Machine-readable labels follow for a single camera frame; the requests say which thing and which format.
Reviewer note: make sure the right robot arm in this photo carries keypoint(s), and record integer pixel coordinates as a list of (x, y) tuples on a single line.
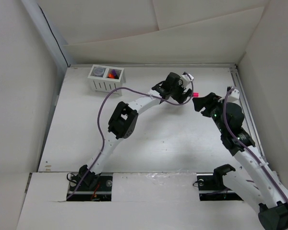
[(266, 195)]

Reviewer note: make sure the purple highlighter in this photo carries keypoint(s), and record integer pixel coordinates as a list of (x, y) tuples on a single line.
[(114, 73)]

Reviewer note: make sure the orange highlighter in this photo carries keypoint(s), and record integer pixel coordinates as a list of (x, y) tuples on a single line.
[(111, 76)]

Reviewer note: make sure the white two-compartment organizer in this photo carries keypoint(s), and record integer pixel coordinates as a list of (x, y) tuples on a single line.
[(105, 84)]

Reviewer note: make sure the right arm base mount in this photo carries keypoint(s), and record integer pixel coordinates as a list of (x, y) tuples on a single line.
[(211, 187)]

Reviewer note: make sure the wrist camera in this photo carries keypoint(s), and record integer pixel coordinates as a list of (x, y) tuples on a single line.
[(186, 79), (232, 94)]

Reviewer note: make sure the clear jar of paper clips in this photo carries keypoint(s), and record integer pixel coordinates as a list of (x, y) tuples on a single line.
[(98, 71)]

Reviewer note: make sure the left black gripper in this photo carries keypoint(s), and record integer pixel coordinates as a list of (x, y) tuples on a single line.
[(180, 97)]

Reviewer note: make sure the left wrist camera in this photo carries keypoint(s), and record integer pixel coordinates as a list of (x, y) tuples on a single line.
[(186, 79)]

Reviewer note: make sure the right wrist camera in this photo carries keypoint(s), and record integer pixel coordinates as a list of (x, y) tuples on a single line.
[(232, 94)]

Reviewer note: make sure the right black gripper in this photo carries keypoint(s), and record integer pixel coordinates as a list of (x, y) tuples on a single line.
[(209, 101)]

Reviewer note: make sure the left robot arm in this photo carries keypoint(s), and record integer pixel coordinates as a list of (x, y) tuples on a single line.
[(120, 126)]

